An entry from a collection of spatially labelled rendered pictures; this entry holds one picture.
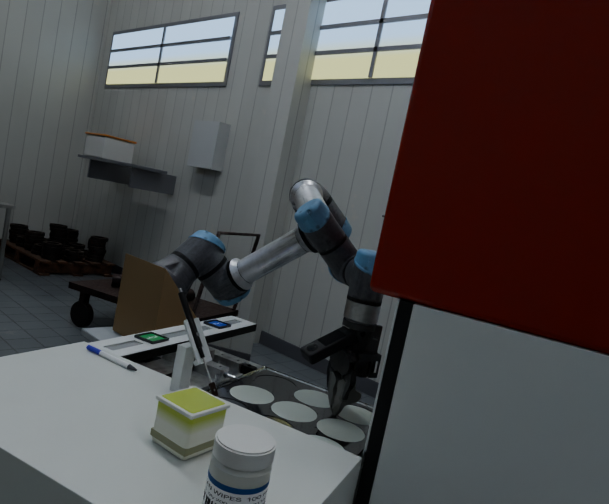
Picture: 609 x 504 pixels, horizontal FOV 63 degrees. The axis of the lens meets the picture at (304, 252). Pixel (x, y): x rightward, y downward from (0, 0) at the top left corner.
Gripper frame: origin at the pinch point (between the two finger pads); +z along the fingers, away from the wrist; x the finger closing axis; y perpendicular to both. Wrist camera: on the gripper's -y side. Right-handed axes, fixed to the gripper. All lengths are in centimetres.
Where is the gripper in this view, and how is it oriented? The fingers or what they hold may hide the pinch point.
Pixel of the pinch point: (332, 409)
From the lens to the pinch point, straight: 113.6
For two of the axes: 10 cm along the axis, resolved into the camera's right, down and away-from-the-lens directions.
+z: -2.0, 9.8, 0.9
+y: 8.6, 1.3, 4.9
